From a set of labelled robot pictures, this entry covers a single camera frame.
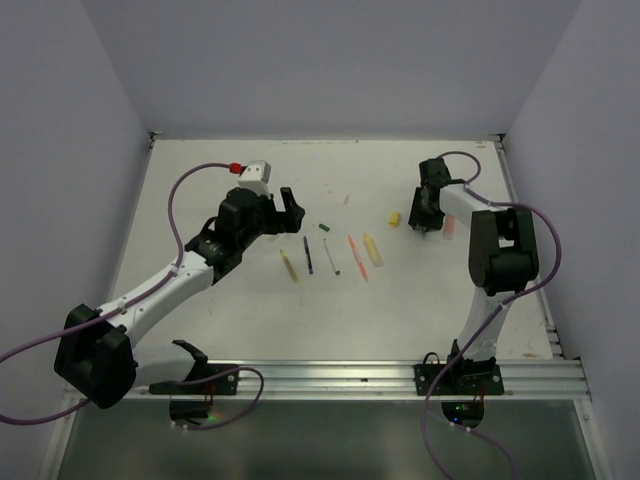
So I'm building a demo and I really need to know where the yellow thick highlighter cap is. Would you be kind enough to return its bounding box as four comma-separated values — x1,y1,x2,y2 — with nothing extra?
389,211,402,228

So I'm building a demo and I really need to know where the purple gel pen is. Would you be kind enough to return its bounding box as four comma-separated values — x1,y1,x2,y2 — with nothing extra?
303,235,314,275

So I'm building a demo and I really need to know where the yellow thin highlighter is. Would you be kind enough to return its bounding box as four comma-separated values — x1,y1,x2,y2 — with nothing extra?
279,249,300,283

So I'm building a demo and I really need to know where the yellow thick highlighter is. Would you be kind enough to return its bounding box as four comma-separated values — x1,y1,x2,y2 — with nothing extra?
363,233,383,267

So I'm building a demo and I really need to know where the green marker pen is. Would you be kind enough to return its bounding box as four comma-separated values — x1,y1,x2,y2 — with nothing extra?
323,239,341,276

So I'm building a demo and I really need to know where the orange thin highlighter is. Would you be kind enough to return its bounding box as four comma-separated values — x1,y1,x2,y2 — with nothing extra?
347,235,369,283

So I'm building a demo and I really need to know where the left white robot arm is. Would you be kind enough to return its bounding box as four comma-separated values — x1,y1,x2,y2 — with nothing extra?
54,187,305,409

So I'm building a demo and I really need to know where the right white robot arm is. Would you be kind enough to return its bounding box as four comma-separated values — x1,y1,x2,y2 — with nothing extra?
408,157,539,393

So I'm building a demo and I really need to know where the orange thick highlighter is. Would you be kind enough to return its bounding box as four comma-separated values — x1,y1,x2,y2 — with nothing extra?
443,215,456,240

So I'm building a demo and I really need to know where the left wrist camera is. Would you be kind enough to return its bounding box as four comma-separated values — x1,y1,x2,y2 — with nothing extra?
238,160,271,198

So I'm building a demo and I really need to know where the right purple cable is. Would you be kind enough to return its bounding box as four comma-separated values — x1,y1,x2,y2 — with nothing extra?
422,150,564,480

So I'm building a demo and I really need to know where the purple cable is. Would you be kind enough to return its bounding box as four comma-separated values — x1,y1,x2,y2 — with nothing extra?
422,150,564,480
0,161,265,431

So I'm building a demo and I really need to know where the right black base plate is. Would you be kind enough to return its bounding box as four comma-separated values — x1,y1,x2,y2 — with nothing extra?
413,358,505,397

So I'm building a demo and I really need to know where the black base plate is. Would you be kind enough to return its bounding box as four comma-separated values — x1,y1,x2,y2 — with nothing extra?
148,363,239,397
413,358,505,397

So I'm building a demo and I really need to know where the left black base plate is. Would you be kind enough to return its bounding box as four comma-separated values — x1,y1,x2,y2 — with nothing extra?
148,363,239,397

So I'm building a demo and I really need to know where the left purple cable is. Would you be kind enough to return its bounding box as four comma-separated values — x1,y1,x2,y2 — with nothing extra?
0,161,265,431

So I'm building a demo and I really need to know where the aluminium rail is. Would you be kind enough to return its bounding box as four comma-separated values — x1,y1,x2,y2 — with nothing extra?
64,357,591,401

